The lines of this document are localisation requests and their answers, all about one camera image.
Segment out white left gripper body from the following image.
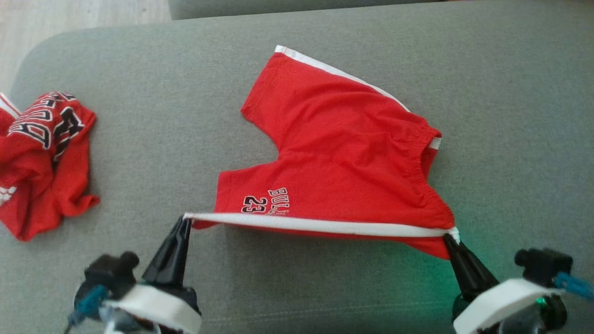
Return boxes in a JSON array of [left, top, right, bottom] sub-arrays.
[[104, 278, 203, 334]]

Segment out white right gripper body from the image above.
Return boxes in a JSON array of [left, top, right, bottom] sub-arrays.
[[452, 277, 564, 334]]

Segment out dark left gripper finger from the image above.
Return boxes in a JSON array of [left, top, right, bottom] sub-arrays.
[[167, 217, 193, 289], [142, 216, 189, 285]]

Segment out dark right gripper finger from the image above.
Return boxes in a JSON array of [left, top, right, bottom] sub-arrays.
[[442, 233, 484, 302], [447, 234, 500, 291]]

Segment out red Bulls 23 jersey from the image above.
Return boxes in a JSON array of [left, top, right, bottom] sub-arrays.
[[0, 90, 101, 242]]

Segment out red Bulls 23 shorts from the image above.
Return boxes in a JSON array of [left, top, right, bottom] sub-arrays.
[[183, 45, 461, 260]]

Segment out large grey sofa chaise cushion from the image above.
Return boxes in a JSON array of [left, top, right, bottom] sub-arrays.
[[0, 0, 594, 334]]

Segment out blue left camera plug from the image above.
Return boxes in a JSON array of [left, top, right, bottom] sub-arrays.
[[70, 285, 110, 325]]

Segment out blue camera plug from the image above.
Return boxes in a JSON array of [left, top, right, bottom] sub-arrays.
[[70, 285, 110, 325], [555, 271, 594, 302]]

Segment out blue right camera plug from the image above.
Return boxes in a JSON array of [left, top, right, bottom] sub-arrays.
[[555, 271, 594, 302]]

